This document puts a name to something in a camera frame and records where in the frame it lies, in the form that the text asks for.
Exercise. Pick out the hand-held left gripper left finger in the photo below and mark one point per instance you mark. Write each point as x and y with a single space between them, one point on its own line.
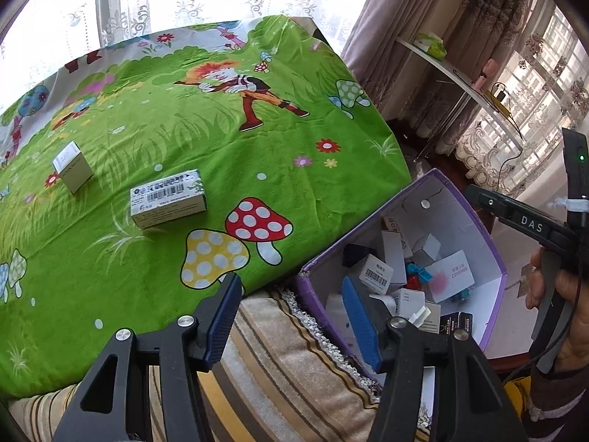
225 317

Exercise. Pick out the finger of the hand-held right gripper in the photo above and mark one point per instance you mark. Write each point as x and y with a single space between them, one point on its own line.
487 200

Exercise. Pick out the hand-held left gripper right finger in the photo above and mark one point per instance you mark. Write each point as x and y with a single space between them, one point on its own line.
361 327

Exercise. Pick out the purple cardboard box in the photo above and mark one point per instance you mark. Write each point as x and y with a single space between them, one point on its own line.
460 221

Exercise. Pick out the small printed carton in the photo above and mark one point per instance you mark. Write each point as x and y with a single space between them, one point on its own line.
405 301
375 276

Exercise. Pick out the dark blue small box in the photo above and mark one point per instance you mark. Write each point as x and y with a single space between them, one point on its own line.
356 254

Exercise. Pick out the silver white small carton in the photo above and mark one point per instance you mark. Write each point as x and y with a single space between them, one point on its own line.
428 246

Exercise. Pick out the tall white carton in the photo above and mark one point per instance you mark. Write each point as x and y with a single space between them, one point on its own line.
395 251

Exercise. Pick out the black carton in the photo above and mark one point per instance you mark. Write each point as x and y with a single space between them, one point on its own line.
455 324

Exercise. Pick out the white box black emblem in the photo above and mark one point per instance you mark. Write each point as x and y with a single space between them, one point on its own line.
391 222

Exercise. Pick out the person's right forearm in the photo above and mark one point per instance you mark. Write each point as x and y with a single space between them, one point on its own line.
557 405

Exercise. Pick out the person's right hand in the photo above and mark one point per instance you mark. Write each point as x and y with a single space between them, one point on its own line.
577 331

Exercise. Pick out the striped plush cushion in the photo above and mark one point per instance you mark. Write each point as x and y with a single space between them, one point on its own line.
285 377

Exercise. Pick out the yellow black gadget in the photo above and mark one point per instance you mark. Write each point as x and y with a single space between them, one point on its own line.
499 96

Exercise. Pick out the pink item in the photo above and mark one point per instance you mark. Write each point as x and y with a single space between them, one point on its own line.
487 72

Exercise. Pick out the beige embroidered lace curtain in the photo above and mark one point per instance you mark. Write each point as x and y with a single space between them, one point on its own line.
529 78

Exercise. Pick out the green white medicine box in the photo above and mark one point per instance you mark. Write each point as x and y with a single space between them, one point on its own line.
168 200

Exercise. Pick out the green tissue pack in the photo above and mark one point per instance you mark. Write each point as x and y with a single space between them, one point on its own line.
430 46

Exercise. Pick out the yellow object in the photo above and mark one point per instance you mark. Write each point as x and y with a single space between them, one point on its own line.
517 396

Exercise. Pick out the green cartoon printed cloth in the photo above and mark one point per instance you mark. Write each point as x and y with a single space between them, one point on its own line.
276 138

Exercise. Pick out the small white cube box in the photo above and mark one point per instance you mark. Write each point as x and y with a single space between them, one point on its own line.
73 170

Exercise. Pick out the mauve curtain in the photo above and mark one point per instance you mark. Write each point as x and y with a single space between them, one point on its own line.
414 0

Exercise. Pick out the white lace curtain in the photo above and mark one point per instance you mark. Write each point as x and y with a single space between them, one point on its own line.
207 4

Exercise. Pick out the white wall shelf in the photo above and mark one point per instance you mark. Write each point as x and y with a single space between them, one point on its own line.
460 80

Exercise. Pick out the white window frame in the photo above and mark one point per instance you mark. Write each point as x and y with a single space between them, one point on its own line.
108 0

